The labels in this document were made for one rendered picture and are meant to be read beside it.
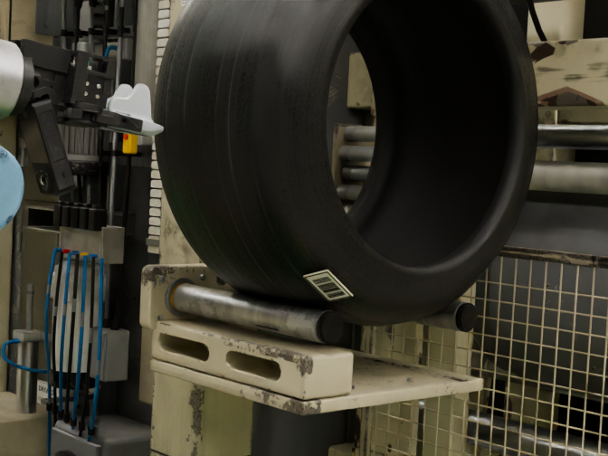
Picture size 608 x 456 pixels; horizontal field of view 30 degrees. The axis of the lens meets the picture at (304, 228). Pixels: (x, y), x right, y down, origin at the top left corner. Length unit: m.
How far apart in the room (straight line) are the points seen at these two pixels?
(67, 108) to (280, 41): 0.28
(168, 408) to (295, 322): 0.45
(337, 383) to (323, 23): 0.48
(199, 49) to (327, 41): 0.18
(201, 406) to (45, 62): 0.74
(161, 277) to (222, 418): 0.29
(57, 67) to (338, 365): 0.54
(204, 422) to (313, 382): 0.41
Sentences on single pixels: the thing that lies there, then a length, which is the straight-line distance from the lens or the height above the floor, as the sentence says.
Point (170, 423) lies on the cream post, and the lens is 1.92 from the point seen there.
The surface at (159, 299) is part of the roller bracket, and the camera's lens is 1.76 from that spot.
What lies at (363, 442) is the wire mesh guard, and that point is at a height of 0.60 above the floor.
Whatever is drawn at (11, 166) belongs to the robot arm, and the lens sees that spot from 1.13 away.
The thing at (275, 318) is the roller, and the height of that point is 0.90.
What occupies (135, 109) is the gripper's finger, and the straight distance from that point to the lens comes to 1.39.
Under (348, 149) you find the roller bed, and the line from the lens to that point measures 2.15.
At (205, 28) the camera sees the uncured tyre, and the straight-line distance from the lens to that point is 1.54.
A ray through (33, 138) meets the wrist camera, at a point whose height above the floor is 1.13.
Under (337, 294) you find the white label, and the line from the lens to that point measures 1.50.
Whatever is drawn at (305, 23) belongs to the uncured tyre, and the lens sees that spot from 1.44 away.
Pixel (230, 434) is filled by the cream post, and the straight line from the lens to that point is 1.92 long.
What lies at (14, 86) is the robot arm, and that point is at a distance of 1.28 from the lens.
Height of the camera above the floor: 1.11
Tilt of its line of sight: 3 degrees down
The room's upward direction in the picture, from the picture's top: 3 degrees clockwise
